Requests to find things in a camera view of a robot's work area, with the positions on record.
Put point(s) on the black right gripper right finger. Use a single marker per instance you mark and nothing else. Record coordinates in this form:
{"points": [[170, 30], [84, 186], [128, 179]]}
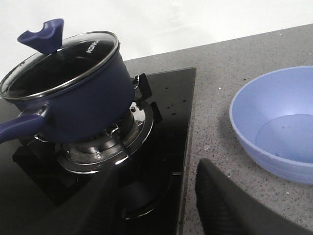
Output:
{"points": [[225, 209]]}

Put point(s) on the glass lid with blue knob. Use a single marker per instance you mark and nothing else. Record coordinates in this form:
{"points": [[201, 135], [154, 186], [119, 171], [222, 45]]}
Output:
{"points": [[58, 63]]}

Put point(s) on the light blue plastic bowl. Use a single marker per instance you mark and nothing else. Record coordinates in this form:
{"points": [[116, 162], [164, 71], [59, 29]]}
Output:
{"points": [[272, 117]]}

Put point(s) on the dark blue saucepan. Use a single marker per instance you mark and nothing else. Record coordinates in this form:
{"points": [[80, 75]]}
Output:
{"points": [[78, 111]]}

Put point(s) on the black round gas burner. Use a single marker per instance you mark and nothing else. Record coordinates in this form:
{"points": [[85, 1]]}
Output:
{"points": [[113, 145]]}

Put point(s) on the black glass gas cooktop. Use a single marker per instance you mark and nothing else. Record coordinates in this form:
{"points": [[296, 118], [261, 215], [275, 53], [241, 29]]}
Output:
{"points": [[149, 186]]}

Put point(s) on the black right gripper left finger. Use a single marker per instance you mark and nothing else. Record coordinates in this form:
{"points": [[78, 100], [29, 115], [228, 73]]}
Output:
{"points": [[26, 210]]}

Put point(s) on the black pan support grate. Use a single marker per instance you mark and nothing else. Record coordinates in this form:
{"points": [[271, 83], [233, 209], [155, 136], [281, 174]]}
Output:
{"points": [[38, 158]]}

